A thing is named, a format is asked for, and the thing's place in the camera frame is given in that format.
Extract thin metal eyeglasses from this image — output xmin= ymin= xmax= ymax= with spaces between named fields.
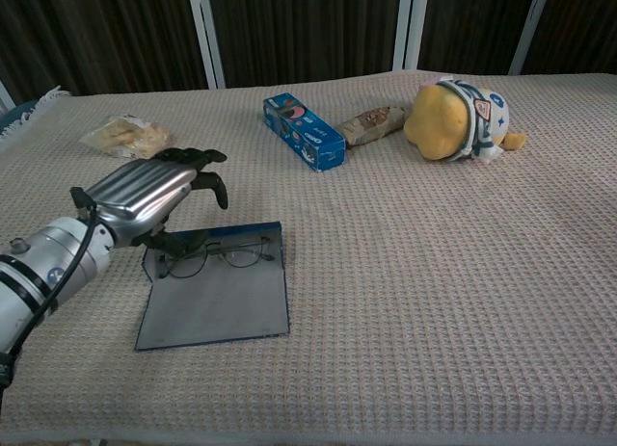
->
xmin=157 ymin=234 xmax=276 ymax=280

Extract blue Oreo cookie box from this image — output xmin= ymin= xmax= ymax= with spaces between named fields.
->
xmin=262 ymin=92 xmax=347 ymax=174

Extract teal blue mattress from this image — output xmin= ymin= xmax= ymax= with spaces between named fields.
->
xmin=0 ymin=98 xmax=39 ymax=135

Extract clear bag of yellow snacks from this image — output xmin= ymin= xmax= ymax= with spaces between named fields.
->
xmin=79 ymin=114 xmax=172 ymax=161

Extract brown snack wrapper pack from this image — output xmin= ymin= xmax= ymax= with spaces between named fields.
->
xmin=335 ymin=105 xmax=409 ymax=149

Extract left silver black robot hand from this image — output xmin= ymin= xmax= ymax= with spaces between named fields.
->
xmin=84 ymin=146 xmax=228 ymax=263

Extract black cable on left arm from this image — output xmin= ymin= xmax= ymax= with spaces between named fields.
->
xmin=0 ymin=186 xmax=105 ymax=387

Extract beige waffle blanket with fringe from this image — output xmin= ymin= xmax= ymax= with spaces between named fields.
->
xmin=0 ymin=70 xmax=617 ymax=446

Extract yellow plush toy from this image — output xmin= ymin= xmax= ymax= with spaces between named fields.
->
xmin=403 ymin=78 xmax=528 ymax=166

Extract blue glasses case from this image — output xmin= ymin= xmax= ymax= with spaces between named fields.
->
xmin=133 ymin=221 xmax=292 ymax=354

